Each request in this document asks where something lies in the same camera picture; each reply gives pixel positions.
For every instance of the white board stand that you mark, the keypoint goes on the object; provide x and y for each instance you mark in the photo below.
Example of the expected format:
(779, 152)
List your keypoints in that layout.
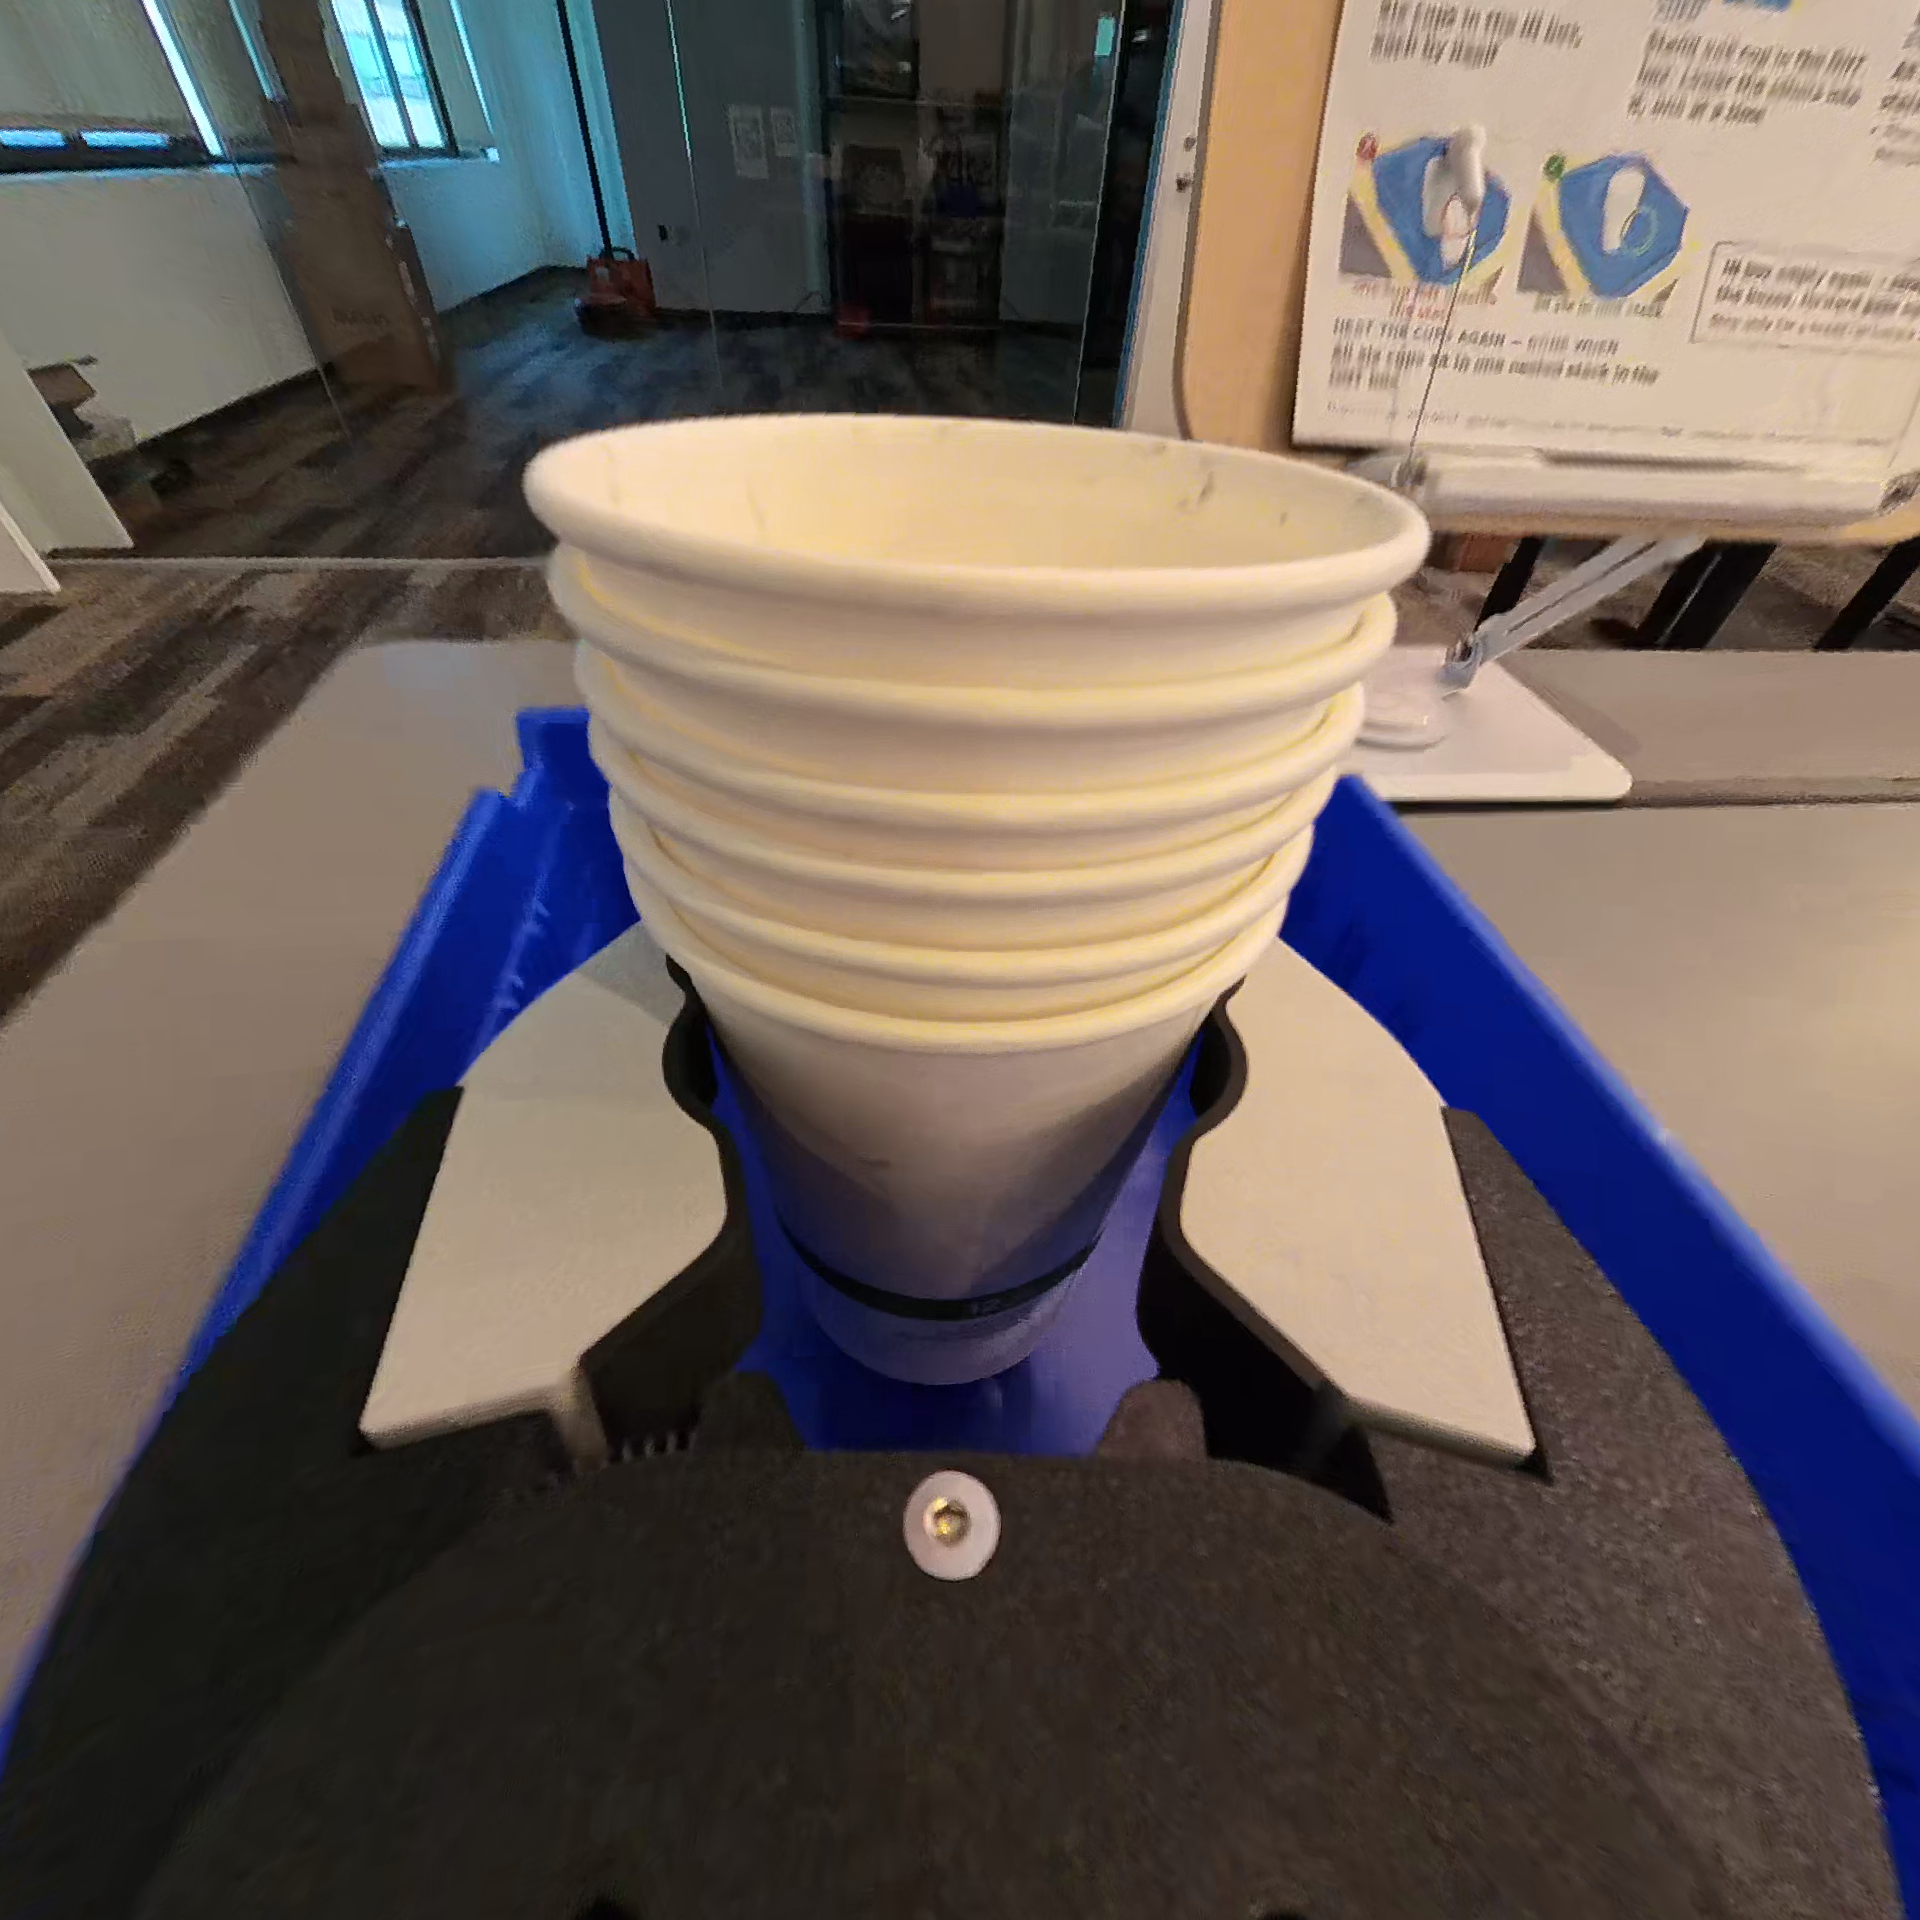
(1516, 737)

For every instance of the small red floor object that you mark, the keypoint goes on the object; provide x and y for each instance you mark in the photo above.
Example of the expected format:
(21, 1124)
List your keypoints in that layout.
(621, 290)

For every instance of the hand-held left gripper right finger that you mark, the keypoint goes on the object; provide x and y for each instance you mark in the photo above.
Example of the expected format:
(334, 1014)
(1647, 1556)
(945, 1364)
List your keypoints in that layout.
(1365, 1259)

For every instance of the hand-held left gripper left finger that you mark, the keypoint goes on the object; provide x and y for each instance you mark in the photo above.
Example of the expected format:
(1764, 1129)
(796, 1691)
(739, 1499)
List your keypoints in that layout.
(510, 1259)

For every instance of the blue plastic bin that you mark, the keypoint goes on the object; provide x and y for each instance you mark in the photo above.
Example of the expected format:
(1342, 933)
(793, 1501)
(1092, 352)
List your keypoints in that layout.
(1591, 1110)

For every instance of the stack of nested white cups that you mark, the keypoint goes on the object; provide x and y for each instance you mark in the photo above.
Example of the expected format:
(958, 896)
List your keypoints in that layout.
(960, 1051)

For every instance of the wooden instruction board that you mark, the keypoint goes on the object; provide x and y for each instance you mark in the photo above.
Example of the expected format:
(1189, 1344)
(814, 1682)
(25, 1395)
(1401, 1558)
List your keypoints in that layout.
(1621, 210)

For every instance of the stacked cardboard boxes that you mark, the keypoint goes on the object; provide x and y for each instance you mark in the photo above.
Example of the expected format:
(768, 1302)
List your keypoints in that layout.
(363, 180)

